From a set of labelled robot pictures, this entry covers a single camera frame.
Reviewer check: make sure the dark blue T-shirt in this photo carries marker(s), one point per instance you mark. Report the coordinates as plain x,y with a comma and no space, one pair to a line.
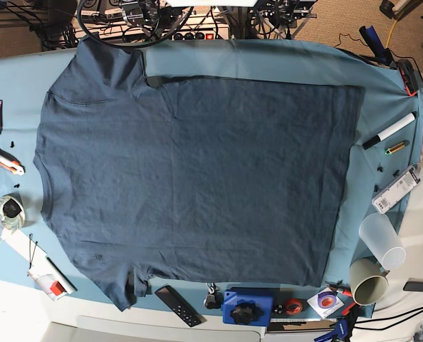
197,179

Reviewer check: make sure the black key fob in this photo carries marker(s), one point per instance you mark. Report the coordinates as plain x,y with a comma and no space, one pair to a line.
213,299

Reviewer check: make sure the blue box with knob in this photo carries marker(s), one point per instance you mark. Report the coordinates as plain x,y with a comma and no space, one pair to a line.
247,306

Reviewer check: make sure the white power strip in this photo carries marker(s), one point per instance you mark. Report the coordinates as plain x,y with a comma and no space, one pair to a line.
199,26

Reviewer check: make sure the black remote control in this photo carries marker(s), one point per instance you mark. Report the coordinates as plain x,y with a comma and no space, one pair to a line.
178,305

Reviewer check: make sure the red tape roll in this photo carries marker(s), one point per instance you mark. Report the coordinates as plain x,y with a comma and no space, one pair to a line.
293,307

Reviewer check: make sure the white packaged box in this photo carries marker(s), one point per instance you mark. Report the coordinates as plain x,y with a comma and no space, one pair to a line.
401,186

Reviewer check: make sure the purple disc sleeve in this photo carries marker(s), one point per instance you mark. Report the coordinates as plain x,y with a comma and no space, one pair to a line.
325,303

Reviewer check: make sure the translucent plastic cup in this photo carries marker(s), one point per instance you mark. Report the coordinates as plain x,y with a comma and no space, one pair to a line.
380,237

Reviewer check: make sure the gold AA battery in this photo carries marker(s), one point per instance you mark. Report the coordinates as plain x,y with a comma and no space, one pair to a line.
395,148

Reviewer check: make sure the beige green mug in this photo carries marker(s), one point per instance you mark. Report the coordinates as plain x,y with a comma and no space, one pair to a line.
368,282

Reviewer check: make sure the white paper strip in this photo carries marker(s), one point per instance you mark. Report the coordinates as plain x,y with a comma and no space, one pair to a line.
41,268

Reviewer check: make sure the white red syringe package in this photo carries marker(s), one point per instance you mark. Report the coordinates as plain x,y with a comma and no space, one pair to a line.
48,284

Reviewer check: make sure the clear tape roll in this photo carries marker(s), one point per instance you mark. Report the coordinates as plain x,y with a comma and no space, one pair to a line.
12,213

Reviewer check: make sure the blue clamp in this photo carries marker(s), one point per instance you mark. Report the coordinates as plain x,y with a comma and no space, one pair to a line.
342,331

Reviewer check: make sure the white black marker pen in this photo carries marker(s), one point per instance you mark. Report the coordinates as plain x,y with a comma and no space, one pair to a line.
391,130

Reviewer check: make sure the orange utility knife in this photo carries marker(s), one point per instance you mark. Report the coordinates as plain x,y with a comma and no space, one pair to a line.
11,164

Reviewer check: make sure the black orange tool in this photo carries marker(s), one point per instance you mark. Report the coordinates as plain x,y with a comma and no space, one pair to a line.
408,76

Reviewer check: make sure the black power adapter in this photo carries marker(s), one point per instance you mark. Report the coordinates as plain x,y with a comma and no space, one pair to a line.
413,286

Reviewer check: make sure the red handled pliers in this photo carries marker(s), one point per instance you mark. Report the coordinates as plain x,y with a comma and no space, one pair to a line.
339,288

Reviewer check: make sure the black cable ties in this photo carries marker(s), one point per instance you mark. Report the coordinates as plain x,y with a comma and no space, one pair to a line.
32,246

